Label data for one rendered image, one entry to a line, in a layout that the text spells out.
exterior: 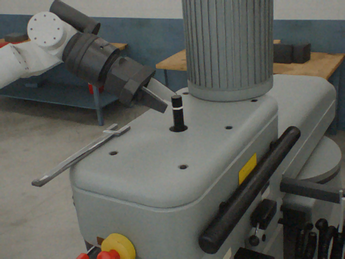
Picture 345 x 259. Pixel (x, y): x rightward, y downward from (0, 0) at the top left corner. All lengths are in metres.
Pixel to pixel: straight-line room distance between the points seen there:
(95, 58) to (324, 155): 0.87
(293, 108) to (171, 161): 0.62
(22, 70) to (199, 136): 0.36
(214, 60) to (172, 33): 4.87
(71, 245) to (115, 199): 3.14
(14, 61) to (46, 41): 0.08
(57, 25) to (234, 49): 0.36
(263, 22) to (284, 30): 4.26
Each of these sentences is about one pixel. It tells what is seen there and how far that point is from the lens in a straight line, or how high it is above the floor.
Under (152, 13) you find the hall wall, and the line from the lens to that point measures 5.98.
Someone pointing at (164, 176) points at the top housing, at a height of 1.89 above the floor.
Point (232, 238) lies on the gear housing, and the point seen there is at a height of 1.69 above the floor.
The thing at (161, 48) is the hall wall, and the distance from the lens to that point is 6.01.
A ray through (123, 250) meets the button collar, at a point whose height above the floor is 1.78.
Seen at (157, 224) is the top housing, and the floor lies 1.83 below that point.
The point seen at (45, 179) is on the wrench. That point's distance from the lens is 0.79.
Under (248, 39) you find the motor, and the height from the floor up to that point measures 2.02.
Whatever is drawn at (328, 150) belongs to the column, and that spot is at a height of 1.56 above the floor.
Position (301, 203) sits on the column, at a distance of 1.35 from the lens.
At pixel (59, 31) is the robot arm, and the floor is 2.10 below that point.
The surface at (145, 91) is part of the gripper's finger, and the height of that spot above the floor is 1.98.
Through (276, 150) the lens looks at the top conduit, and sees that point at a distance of 1.00.
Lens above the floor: 2.26
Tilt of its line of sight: 23 degrees down
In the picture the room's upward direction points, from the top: 6 degrees counter-clockwise
